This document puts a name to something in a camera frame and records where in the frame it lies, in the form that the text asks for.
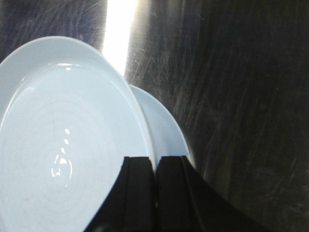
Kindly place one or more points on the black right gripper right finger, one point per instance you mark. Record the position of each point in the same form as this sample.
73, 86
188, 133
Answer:
186, 203

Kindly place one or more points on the pale blue plate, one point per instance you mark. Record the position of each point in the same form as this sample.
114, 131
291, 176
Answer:
67, 120
166, 136

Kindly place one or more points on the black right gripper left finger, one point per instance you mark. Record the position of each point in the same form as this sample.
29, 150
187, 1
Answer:
130, 205

